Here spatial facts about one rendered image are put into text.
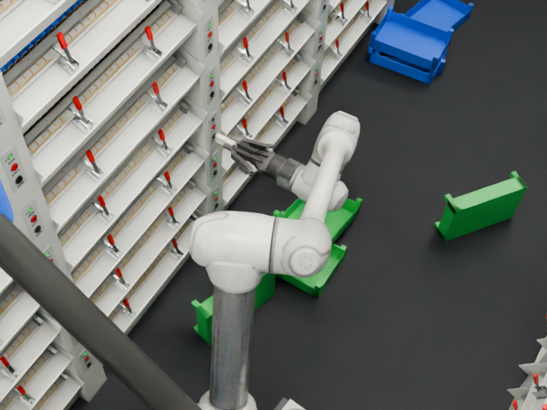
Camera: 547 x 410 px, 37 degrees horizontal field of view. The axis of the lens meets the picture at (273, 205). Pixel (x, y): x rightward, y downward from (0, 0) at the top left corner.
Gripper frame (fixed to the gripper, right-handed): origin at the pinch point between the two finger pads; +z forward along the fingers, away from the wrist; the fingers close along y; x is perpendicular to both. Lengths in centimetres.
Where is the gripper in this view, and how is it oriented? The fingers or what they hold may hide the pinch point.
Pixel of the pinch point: (225, 141)
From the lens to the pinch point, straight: 249.9
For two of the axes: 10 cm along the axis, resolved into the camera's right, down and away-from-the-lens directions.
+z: -8.5, -4.5, 2.7
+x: 0.4, -5.7, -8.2
